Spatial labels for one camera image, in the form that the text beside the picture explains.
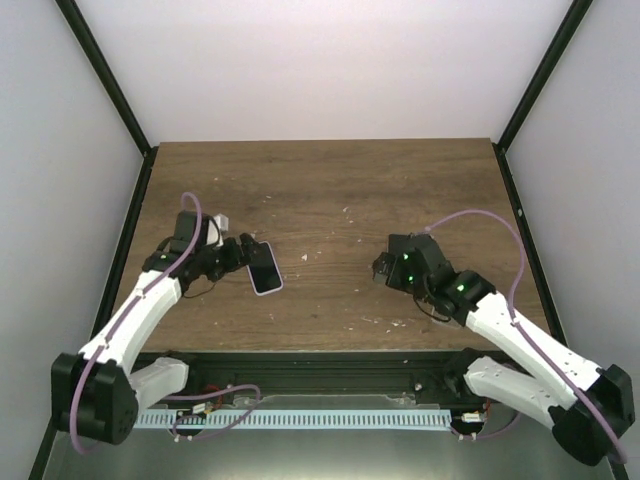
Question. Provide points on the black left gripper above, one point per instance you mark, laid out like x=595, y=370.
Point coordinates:
x=236, y=261

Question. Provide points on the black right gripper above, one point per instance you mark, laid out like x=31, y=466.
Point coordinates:
x=384, y=262

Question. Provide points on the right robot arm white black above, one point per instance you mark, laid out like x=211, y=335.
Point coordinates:
x=586, y=407

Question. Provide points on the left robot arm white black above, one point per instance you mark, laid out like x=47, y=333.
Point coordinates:
x=97, y=393

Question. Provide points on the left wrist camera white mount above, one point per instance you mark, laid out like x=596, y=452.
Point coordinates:
x=217, y=227

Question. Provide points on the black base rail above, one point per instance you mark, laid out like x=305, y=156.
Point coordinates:
x=429, y=375

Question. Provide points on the black frame post left rear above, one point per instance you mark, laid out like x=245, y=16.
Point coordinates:
x=81, y=30

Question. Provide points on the black frame post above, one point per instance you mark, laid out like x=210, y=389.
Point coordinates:
x=560, y=41
x=81, y=30

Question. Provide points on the light blue slotted cable duct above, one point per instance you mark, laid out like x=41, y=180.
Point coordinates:
x=381, y=419

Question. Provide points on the black frame post right rear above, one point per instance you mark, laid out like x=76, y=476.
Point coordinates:
x=560, y=41

